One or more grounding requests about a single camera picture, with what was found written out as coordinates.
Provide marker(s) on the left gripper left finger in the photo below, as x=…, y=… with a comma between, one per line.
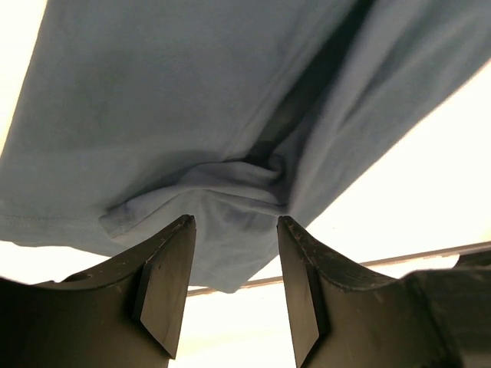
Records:
x=124, y=312

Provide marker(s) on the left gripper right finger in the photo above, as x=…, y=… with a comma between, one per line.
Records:
x=343, y=314

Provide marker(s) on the teal blue t shirt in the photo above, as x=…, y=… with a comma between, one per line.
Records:
x=133, y=113

